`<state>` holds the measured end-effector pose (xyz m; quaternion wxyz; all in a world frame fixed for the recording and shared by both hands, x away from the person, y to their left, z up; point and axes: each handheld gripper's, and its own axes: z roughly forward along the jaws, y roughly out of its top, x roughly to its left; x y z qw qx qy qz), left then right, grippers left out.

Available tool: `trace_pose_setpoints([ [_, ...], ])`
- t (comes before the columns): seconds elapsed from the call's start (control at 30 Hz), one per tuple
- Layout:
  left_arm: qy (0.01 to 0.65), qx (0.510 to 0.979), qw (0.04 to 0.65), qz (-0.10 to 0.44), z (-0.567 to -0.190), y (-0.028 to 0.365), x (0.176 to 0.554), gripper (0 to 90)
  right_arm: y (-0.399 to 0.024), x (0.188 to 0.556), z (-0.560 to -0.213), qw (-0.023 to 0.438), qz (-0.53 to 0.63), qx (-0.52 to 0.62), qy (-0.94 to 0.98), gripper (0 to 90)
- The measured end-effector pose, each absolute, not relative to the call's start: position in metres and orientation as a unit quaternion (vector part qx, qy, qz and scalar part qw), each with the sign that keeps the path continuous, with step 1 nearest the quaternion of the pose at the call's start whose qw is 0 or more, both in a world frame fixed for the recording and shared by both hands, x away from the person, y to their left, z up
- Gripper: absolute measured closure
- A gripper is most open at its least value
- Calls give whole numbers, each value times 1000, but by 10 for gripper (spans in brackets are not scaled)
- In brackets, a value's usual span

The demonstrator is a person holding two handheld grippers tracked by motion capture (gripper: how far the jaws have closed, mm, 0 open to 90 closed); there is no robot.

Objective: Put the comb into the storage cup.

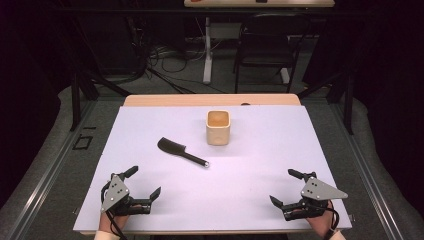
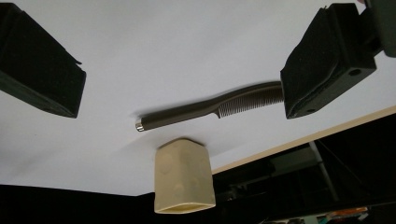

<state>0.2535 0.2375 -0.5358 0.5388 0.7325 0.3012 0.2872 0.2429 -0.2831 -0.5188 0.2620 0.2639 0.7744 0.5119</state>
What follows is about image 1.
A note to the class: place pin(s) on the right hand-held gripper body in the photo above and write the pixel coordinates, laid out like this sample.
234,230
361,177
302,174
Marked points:
318,193

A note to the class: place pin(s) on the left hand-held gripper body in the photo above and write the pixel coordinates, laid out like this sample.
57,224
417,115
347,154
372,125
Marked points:
115,195

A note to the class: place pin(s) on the black spatula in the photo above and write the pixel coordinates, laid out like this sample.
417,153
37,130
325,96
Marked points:
170,146

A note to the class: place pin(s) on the beige square cup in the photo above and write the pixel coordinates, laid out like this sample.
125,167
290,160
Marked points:
218,131

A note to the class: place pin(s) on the person's left hand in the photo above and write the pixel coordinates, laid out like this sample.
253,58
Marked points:
112,221

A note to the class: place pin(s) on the person's right hand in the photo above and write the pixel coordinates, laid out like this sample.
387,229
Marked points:
320,224

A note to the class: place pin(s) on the black metal stand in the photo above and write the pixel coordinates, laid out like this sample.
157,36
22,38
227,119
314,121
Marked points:
75,100
348,100

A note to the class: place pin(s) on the white desk leg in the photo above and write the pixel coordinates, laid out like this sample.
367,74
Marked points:
285,76
207,60

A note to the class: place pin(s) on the wooden table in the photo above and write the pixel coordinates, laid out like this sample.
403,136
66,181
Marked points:
200,100

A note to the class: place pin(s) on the black chair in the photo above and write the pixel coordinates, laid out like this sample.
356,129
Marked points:
266,50

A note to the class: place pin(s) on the light wooden desk top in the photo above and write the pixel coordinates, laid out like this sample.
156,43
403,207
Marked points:
260,3

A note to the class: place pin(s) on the metal floor rail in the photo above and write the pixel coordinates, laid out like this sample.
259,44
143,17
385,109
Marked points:
370,180
43,186

